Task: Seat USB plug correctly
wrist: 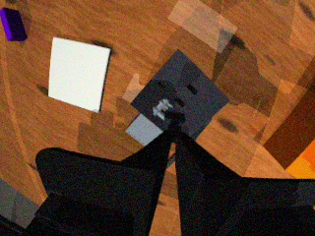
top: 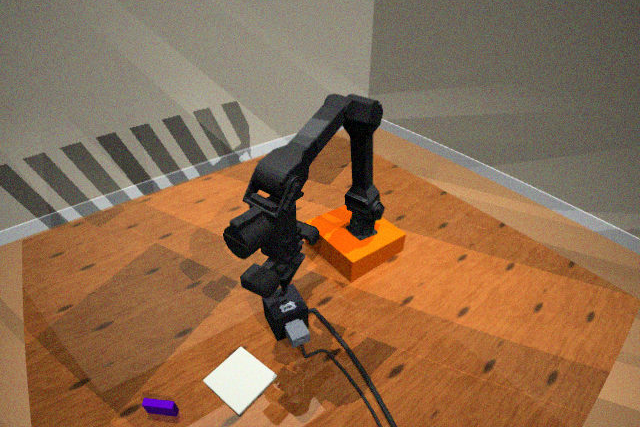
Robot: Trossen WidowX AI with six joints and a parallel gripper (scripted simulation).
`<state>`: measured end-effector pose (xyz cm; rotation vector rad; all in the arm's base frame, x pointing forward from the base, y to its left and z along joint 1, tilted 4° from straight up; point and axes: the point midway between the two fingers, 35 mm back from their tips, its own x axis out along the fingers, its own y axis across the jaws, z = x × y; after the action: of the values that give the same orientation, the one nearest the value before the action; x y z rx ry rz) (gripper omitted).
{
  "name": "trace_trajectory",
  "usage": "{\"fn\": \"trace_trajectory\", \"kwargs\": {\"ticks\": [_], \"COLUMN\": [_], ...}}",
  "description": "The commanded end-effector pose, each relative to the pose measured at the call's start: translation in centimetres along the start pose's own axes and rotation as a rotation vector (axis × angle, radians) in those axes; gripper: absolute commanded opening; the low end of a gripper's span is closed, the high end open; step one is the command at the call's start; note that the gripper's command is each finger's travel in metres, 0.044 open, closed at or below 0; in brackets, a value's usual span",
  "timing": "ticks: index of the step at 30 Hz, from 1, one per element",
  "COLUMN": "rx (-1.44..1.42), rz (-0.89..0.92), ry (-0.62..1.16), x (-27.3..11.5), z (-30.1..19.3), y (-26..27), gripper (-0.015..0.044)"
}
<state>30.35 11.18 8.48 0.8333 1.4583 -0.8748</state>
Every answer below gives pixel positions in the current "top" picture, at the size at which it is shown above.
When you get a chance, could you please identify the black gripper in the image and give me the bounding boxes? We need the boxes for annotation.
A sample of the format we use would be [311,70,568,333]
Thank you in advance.
[240,220,320,298]

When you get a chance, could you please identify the white flat square slab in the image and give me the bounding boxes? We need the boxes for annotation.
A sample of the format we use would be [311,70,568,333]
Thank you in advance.
[203,346,277,416]

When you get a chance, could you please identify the purple rectangular block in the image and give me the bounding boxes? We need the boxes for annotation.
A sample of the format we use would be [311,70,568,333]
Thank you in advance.
[142,398,179,416]

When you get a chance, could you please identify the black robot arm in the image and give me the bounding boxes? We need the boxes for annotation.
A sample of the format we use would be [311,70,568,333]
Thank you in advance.
[223,93,384,260]

